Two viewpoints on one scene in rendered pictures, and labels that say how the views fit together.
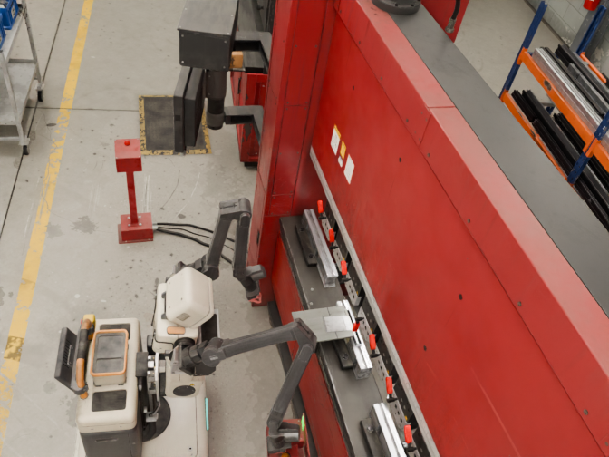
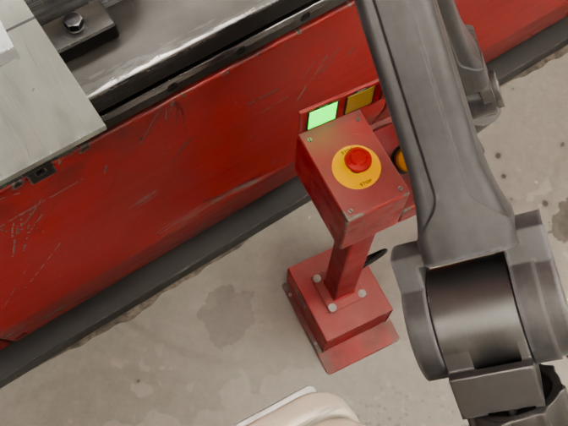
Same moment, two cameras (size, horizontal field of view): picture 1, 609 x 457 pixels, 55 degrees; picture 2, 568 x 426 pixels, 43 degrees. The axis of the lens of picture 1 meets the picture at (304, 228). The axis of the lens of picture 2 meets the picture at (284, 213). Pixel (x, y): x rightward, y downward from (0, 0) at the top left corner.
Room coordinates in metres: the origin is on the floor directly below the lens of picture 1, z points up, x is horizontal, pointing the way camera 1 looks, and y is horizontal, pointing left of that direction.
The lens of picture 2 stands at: (1.41, 0.36, 1.72)
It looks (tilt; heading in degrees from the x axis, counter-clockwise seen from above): 66 degrees down; 256
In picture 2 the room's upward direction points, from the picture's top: 3 degrees clockwise
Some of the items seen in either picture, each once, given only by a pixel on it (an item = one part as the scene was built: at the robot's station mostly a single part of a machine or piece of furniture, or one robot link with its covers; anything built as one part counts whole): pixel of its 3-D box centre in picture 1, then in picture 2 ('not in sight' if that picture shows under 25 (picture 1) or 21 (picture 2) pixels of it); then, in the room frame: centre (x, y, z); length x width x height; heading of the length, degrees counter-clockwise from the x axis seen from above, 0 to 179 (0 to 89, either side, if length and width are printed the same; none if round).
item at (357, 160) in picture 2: not in sight; (357, 163); (1.19, -0.09, 0.79); 0.04 x 0.04 x 0.04
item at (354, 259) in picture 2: not in sight; (352, 244); (1.15, -0.12, 0.39); 0.05 x 0.05 x 0.54; 15
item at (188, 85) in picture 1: (190, 102); not in sight; (2.61, 0.74, 1.42); 0.45 x 0.12 x 0.36; 8
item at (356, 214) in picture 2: (286, 443); (378, 159); (1.15, -0.12, 0.75); 0.20 x 0.16 x 0.18; 15
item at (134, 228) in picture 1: (131, 191); not in sight; (2.84, 1.23, 0.41); 0.25 x 0.20 x 0.83; 113
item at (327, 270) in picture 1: (318, 247); not in sight; (2.21, -0.10, 0.92); 0.50 x 0.06 x 0.10; 23
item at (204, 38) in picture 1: (208, 82); not in sight; (2.67, 0.66, 1.53); 0.51 x 0.25 x 0.85; 8
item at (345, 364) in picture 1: (338, 341); (11, 65); (1.65, -0.28, 0.89); 0.30 x 0.05 x 0.03; 23
